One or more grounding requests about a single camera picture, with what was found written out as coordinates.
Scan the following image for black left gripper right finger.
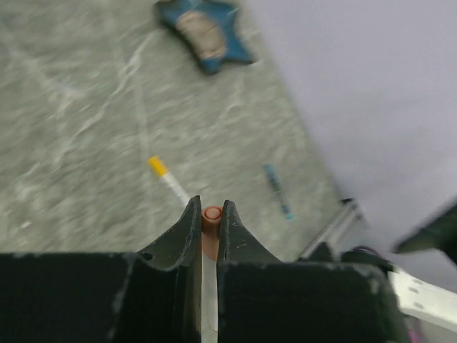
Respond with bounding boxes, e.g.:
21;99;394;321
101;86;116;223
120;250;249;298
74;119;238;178
217;201;409;342

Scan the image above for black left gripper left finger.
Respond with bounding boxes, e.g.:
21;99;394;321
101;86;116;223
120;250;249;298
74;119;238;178
1;197;201;342

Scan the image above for white marker with red end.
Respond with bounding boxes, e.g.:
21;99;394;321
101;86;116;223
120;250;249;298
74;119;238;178
201;252;219;334

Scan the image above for blue pen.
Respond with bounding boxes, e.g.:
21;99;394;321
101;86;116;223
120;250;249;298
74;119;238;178
263;164;293;219

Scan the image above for white marker with yellow end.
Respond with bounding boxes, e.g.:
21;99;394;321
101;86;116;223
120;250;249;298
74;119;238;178
148;156;190;207

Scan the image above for blue star-shaped dish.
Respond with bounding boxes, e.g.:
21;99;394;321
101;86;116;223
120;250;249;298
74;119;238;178
153;0;254;75

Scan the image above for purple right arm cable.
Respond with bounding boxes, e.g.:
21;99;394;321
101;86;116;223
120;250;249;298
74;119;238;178
406;321;424;343

